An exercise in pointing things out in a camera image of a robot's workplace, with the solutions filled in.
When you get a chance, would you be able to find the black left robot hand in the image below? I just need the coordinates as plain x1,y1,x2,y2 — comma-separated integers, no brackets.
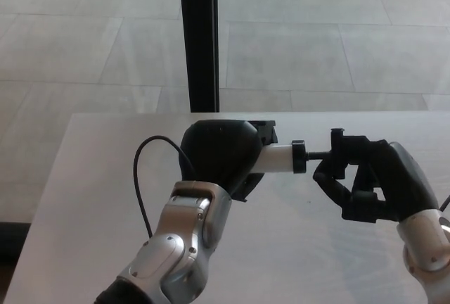
179,119,280,203

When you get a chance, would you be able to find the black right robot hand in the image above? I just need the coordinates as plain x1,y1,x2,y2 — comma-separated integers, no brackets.
312,134,441,224

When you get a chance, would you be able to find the white air pump black handle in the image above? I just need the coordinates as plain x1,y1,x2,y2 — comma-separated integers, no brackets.
253,127,352,180

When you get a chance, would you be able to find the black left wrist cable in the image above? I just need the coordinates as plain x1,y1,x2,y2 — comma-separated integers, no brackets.
133,136,196,240

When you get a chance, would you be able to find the black vertical post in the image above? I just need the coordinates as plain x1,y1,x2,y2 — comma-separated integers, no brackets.
178,0,221,113

